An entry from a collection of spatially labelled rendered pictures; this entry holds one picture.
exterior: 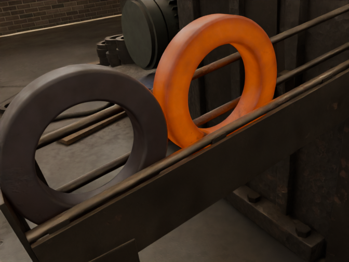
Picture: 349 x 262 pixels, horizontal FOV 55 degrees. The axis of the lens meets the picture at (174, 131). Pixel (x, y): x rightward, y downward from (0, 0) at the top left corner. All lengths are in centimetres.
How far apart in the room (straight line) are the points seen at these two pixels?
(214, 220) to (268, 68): 81
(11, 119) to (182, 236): 90
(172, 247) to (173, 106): 79
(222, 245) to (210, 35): 83
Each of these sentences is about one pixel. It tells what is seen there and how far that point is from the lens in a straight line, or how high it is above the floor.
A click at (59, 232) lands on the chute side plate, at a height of 58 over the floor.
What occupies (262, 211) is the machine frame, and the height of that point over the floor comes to 7.
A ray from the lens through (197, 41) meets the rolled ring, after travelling 38.
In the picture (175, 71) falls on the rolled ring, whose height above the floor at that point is 70.
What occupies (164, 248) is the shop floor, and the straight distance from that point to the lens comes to 113.
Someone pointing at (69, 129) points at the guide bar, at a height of 65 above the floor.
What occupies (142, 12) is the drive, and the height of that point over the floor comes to 61.
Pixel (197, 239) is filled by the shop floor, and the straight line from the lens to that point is 114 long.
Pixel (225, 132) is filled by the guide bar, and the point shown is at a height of 61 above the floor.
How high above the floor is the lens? 81
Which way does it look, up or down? 27 degrees down
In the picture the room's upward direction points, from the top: 6 degrees counter-clockwise
